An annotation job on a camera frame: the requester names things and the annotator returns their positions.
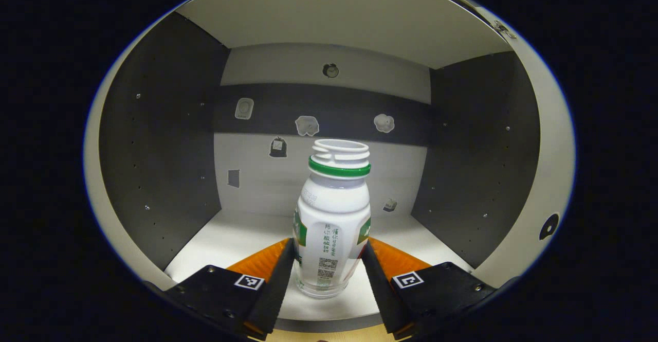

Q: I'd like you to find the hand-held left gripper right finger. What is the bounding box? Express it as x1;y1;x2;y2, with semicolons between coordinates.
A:
360;238;497;340

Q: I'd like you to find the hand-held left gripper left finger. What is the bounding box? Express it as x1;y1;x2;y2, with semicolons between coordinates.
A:
147;238;296;341

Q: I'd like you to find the white bottle with green ring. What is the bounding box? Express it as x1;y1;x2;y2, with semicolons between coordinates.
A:
292;139;372;299

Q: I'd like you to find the white cabinet door with headphone sticker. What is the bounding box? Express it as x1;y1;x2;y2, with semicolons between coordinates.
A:
473;5;576;289

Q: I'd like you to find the white cabinet shelf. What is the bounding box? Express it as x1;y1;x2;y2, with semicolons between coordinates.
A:
175;0;512;70
164;209;473;322

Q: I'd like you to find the white cabinet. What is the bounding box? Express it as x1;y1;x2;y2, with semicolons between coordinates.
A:
85;0;576;332

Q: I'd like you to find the metal door hinge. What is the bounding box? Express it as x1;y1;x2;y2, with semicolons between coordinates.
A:
491;19;517;40

